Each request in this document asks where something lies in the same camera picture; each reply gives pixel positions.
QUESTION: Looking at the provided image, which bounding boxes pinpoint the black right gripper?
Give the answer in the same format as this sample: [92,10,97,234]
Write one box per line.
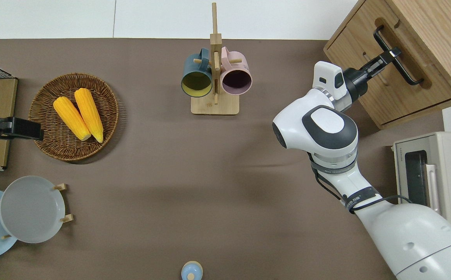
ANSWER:
[343,47,403,101]

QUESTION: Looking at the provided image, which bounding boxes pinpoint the black metal drawer handle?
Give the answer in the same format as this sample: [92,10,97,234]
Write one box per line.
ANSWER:
[373,25,425,86]

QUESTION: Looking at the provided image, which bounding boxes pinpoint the light wooden drawer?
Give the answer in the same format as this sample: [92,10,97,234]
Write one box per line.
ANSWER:
[351,0,451,112]

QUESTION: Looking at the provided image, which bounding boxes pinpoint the brown wicker basket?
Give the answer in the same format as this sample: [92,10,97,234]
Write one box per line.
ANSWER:
[28,72,119,162]

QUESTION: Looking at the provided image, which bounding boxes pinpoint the yellow corn cob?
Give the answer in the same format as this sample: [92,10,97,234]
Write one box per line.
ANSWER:
[74,88,104,144]
[52,96,92,142]

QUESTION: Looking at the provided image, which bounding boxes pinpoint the light wooden cabinet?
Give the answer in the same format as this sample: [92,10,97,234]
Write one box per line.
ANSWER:
[323,0,451,130]

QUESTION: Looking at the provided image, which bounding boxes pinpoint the wooden plate rack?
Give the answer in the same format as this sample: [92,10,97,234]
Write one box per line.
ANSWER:
[0,183,74,240]

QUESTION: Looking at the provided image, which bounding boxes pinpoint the grey plate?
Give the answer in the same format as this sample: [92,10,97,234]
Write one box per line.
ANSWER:
[0,175,66,244]

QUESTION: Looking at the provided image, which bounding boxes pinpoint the pink mug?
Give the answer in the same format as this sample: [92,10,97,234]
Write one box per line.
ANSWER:
[220,46,253,96]

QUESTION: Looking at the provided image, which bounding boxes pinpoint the dark teal mug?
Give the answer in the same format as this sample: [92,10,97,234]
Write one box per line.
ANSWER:
[181,47,213,98]

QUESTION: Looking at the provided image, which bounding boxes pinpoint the wooden mug tree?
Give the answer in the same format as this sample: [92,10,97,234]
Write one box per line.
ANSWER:
[191,2,240,116]

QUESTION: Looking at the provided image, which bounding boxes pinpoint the small blue round bell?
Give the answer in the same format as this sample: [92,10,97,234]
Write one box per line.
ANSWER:
[181,261,203,280]

